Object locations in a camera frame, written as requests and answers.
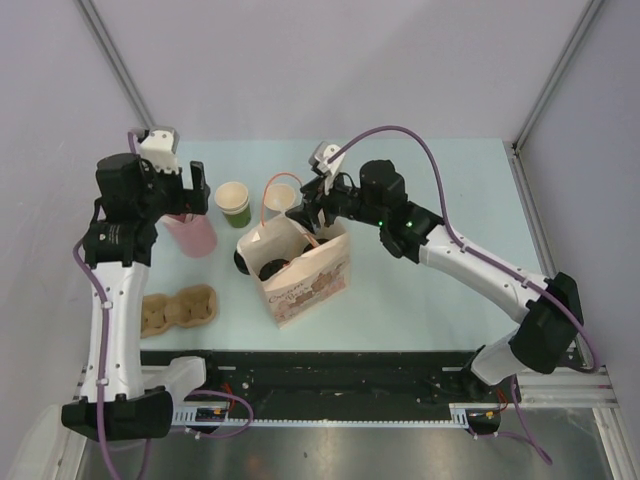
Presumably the pink holder cup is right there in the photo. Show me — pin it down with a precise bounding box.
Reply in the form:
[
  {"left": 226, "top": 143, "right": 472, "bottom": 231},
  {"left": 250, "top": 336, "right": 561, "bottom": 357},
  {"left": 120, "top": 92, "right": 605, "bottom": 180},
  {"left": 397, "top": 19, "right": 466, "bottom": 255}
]
[{"left": 161, "top": 215, "right": 217, "bottom": 258}]

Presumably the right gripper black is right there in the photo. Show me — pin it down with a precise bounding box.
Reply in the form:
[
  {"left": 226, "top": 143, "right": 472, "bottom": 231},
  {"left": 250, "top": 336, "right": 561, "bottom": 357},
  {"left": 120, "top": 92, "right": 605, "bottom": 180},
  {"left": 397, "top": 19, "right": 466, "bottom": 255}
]
[{"left": 286, "top": 167, "right": 386, "bottom": 234}]

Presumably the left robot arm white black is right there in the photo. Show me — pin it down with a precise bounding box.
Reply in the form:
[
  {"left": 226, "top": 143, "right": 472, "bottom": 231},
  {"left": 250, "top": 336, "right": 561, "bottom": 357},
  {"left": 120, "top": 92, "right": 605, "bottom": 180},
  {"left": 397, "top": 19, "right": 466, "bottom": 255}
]
[{"left": 61, "top": 153, "right": 221, "bottom": 441}]

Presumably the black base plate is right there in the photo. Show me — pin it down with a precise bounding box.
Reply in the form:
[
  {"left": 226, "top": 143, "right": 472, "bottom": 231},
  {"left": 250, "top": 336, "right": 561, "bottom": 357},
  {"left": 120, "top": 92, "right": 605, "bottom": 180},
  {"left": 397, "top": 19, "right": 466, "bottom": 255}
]
[{"left": 139, "top": 349, "right": 584, "bottom": 421}]

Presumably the aluminium rail frame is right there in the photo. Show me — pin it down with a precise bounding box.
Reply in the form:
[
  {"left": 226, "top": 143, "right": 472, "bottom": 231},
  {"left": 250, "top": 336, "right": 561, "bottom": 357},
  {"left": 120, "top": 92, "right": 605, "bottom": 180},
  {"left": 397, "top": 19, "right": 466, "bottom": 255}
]
[{"left": 81, "top": 356, "right": 614, "bottom": 404}]

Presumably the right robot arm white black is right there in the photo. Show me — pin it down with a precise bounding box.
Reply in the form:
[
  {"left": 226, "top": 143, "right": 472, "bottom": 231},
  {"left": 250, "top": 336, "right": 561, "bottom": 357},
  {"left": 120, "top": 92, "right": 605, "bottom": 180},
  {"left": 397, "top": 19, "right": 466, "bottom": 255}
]
[{"left": 286, "top": 160, "right": 583, "bottom": 401}]

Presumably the brown pulp cup carrier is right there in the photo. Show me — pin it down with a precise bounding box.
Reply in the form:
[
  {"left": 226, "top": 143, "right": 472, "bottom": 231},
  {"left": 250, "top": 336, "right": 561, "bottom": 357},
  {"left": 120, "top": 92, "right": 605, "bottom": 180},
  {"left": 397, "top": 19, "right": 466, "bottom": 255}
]
[{"left": 141, "top": 284, "right": 218, "bottom": 338}]

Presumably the paper bag with orange handles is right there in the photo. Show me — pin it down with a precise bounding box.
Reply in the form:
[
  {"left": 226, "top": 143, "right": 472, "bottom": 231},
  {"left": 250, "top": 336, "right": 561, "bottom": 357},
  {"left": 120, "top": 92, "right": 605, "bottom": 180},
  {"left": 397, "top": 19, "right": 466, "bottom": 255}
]
[{"left": 235, "top": 172, "right": 351, "bottom": 331}]

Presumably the stack of black lids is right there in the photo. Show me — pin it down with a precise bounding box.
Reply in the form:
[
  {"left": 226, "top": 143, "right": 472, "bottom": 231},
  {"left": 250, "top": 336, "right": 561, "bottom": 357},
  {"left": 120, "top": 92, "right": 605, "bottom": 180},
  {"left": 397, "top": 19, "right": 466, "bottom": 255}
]
[{"left": 233, "top": 250, "right": 249, "bottom": 275}]

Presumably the green paper cup stack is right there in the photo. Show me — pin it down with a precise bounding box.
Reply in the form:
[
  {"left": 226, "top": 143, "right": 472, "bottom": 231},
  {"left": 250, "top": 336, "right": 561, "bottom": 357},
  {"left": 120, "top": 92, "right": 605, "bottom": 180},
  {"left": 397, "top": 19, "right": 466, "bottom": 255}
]
[{"left": 214, "top": 181, "right": 251, "bottom": 228}]

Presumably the white slotted cable duct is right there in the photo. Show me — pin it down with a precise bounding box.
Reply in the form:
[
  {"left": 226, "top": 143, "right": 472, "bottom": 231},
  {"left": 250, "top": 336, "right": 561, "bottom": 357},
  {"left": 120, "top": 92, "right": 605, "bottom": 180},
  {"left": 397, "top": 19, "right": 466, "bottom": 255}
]
[{"left": 171, "top": 405, "right": 469, "bottom": 429}]

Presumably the white paper cup stack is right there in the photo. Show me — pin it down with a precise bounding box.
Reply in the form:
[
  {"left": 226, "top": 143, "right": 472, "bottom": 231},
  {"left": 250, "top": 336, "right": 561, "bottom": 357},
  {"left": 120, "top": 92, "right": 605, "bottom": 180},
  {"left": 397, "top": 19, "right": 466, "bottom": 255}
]
[{"left": 264, "top": 183, "right": 299, "bottom": 215}]

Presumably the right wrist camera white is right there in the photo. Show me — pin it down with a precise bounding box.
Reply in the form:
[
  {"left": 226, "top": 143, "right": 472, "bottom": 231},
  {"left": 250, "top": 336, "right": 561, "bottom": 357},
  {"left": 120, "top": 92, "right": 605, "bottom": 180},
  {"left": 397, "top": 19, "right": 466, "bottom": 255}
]
[{"left": 309, "top": 141, "right": 345, "bottom": 195}]

